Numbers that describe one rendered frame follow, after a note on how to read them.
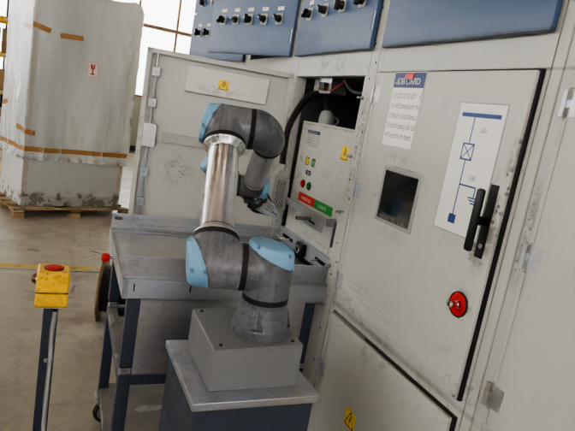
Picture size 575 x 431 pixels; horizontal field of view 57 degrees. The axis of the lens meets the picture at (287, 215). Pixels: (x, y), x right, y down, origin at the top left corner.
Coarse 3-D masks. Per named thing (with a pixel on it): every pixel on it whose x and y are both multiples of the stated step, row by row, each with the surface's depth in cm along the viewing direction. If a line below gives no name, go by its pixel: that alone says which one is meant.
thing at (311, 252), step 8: (280, 232) 234; (288, 232) 225; (288, 240) 224; (296, 240) 217; (304, 240) 212; (312, 248) 202; (312, 256) 202; (320, 256) 196; (312, 264) 201; (320, 264) 195
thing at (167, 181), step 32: (160, 64) 223; (192, 64) 224; (224, 64) 223; (160, 96) 225; (192, 96) 227; (224, 96) 225; (256, 96) 227; (288, 96) 228; (160, 128) 228; (192, 128) 229; (160, 160) 231; (192, 160) 232; (160, 192) 234; (192, 192) 235; (256, 224) 241
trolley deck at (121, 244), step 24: (120, 240) 195; (144, 240) 201; (168, 240) 207; (120, 264) 169; (120, 288) 162; (144, 288) 158; (168, 288) 161; (192, 288) 164; (216, 288) 167; (312, 288) 180
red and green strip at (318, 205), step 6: (300, 192) 220; (300, 198) 219; (306, 198) 214; (312, 198) 209; (312, 204) 208; (318, 204) 204; (324, 204) 199; (324, 210) 198; (330, 210) 194; (330, 216) 194
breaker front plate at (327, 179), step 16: (304, 128) 222; (320, 128) 208; (336, 128) 196; (304, 144) 221; (320, 144) 207; (336, 144) 194; (352, 144) 184; (304, 160) 220; (320, 160) 206; (336, 160) 193; (304, 176) 218; (320, 176) 204; (336, 176) 192; (304, 192) 217; (320, 192) 203; (336, 192) 191; (288, 208) 230; (336, 208) 190; (288, 224) 229; (304, 224) 214; (320, 224) 200; (320, 240) 200
